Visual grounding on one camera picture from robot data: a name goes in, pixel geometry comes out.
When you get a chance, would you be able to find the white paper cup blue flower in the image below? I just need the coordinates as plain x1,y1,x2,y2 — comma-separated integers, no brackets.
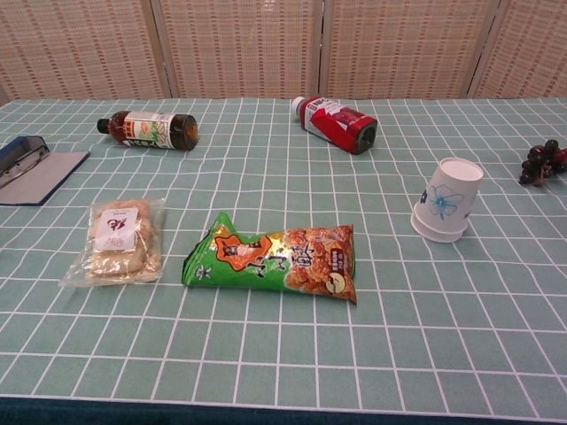
409,211,467,244
414,157,485,235

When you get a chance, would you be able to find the green snack chip bag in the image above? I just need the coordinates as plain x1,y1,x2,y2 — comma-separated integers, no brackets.
181,211,359,305

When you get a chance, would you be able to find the red drink bottle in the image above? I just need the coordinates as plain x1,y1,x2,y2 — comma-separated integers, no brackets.
291,95,378,156

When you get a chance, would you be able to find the green checked tablecloth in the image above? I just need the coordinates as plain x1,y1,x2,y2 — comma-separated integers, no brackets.
0,96,567,421

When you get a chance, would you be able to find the brown tea bottle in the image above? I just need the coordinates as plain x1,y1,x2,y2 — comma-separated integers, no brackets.
97,110,199,152

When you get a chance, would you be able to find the clear packet of pastries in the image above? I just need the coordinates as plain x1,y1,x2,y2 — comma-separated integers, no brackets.
59,197,166,289

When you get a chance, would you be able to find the woven bamboo screen panel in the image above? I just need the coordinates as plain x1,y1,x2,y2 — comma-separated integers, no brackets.
152,0,330,100
470,0,567,100
319,0,506,100
0,0,166,102

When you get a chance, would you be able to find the dark purple grape bunch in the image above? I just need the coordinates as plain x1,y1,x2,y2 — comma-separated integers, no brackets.
518,138,567,188

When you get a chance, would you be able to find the blue ring binder folder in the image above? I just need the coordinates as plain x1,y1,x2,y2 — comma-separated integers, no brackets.
0,135,91,207

